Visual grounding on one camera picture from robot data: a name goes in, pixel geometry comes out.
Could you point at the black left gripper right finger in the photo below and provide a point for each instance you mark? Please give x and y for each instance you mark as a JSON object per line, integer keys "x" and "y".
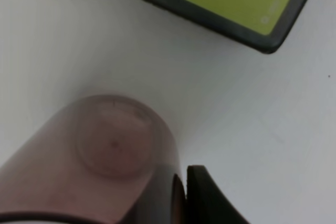
{"x": 205, "y": 201}

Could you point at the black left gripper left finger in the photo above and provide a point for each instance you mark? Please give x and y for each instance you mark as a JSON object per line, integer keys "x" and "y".
{"x": 177, "y": 202}

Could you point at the translucent pink plastic cup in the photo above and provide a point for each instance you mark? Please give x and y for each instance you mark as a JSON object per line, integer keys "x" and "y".
{"x": 102, "y": 159}

